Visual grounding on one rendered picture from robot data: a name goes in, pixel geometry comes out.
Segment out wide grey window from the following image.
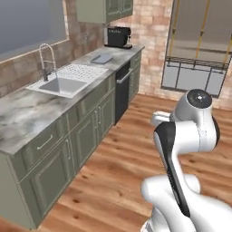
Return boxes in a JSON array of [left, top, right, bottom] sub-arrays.
[[0, 0, 70, 63]]

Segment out silver spring tap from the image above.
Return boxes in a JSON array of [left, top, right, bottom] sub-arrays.
[[38, 43, 58, 82]]

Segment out white sink with drainer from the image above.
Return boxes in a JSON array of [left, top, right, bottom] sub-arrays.
[[25, 63, 110, 100]]

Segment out black coffee machine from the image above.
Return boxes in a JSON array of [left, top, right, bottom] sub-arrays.
[[103, 25, 134, 50]]

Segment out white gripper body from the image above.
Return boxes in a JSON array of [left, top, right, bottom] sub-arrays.
[[150, 111, 172, 128]]

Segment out green drawer front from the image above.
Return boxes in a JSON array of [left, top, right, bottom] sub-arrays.
[[17, 117, 70, 182]]

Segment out narrow green drawer stack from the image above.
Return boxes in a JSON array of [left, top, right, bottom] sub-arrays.
[[129, 50, 142, 102]]

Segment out green panel under sink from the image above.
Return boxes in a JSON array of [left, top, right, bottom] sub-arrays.
[[66, 79, 111, 131]]

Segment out green wall cupboard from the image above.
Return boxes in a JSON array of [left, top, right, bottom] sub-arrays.
[[75, 0, 134, 24]]

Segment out silver cupboard door handle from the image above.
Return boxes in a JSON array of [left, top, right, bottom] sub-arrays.
[[64, 138, 73, 160], [93, 109, 100, 130], [97, 105, 103, 126]]

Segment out silver drawer handle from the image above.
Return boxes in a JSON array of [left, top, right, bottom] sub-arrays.
[[36, 134, 54, 151]]

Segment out black dishwasher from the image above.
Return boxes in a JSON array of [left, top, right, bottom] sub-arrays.
[[114, 60, 134, 126]]

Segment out grey tray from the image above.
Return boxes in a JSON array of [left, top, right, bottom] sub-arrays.
[[90, 53, 115, 65]]

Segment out large green cupboard door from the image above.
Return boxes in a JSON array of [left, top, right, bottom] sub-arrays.
[[19, 137, 76, 227]]

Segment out silver dishwasher handle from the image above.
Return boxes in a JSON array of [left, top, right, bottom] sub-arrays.
[[116, 69, 133, 84]]

